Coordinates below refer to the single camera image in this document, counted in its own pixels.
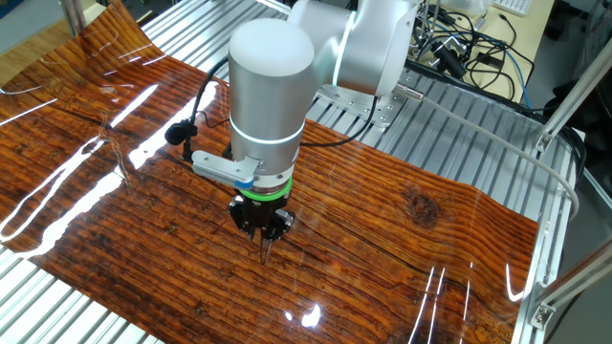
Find round metal post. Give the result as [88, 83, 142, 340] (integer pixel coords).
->
[59, 0, 88, 37]

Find aluminium frame bar with bracket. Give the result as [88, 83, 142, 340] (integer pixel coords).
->
[529, 247, 612, 331]

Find black camera cable with ferrite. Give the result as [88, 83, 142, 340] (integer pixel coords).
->
[164, 55, 230, 161]

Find black tangled desk cables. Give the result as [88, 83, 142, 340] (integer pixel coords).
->
[429, 9, 536, 101]

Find black cable from wrist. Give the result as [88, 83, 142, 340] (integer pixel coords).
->
[299, 95, 380, 148]

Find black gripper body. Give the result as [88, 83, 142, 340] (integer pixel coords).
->
[227, 193, 295, 240]

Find white keyboard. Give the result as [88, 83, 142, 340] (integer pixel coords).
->
[492, 0, 533, 17]

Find grey cable with metal plug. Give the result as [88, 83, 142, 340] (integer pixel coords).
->
[394, 81, 580, 221]

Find blue cable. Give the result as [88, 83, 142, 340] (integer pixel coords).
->
[504, 47, 533, 109]

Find green flange ring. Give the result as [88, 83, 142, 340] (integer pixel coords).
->
[238, 175, 294, 202]

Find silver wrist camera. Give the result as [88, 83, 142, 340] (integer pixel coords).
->
[190, 150, 263, 190]

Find slanted aluminium frame post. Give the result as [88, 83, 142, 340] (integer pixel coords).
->
[535, 35, 612, 153]

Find light wooden desk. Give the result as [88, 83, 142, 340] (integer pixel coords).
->
[439, 0, 556, 104]

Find glossy wood-grain mat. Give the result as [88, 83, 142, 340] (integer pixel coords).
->
[0, 0, 540, 344]

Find black fabric bag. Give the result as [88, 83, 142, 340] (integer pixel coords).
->
[544, 80, 612, 168]

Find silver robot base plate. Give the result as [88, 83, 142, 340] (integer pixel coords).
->
[313, 84, 407, 129]

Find black camera on tripod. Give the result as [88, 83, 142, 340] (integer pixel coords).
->
[413, 0, 472, 80]

